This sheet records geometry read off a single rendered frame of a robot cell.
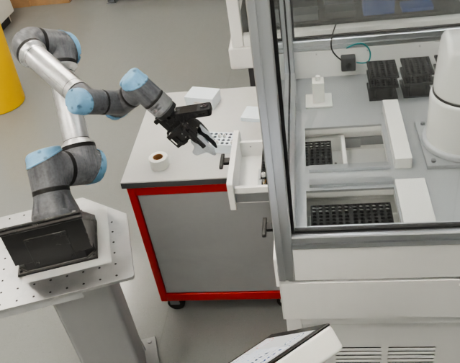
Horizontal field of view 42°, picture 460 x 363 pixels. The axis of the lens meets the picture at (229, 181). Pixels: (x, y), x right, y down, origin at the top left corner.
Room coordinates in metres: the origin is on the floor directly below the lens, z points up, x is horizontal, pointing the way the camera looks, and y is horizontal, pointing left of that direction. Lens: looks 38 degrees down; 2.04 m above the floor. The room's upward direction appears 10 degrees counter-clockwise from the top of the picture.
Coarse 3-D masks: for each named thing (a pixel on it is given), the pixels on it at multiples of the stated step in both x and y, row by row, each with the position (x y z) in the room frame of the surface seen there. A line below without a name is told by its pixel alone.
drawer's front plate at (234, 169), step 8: (232, 144) 1.60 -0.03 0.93; (232, 152) 1.56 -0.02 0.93; (240, 152) 1.65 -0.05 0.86; (232, 160) 1.52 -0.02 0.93; (240, 160) 1.63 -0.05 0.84; (232, 168) 1.48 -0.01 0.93; (232, 176) 1.43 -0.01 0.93; (232, 184) 1.40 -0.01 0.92; (232, 192) 1.40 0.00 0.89; (232, 200) 1.40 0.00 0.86; (232, 208) 1.40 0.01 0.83
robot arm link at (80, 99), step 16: (32, 32) 1.85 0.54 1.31; (16, 48) 1.79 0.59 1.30; (32, 48) 1.77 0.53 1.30; (32, 64) 1.72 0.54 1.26; (48, 64) 1.68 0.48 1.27; (48, 80) 1.65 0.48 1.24; (64, 80) 1.60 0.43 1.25; (80, 80) 1.61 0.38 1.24; (64, 96) 1.58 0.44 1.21; (80, 96) 1.51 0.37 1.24; (96, 96) 1.54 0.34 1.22; (80, 112) 1.50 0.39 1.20; (96, 112) 1.53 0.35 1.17
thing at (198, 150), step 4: (200, 136) 1.54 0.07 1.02; (204, 140) 1.54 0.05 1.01; (192, 144) 1.54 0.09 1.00; (196, 144) 1.53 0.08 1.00; (208, 144) 1.53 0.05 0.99; (196, 148) 1.53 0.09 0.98; (200, 148) 1.53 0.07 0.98; (204, 148) 1.52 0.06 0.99; (208, 148) 1.52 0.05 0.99; (212, 148) 1.53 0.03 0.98; (192, 152) 1.54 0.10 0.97; (196, 152) 1.53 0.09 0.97; (200, 152) 1.53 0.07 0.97; (204, 152) 1.53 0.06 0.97; (208, 152) 1.52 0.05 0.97; (212, 152) 1.53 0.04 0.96
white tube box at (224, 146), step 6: (210, 132) 1.89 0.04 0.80; (216, 132) 1.89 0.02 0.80; (222, 132) 1.88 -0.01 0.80; (216, 138) 1.85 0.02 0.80; (222, 138) 1.84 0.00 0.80; (228, 138) 1.83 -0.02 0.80; (240, 138) 1.86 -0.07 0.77; (210, 144) 1.81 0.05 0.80; (222, 144) 1.80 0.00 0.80; (228, 144) 1.79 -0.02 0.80; (216, 150) 1.81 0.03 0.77; (222, 150) 1.80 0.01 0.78; (228, 150) 1.79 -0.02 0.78
